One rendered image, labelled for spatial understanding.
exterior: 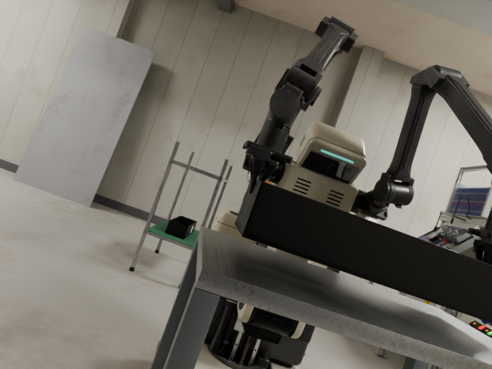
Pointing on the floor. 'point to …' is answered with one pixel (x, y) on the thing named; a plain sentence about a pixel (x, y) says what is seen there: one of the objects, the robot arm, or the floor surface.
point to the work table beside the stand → (310, 307)
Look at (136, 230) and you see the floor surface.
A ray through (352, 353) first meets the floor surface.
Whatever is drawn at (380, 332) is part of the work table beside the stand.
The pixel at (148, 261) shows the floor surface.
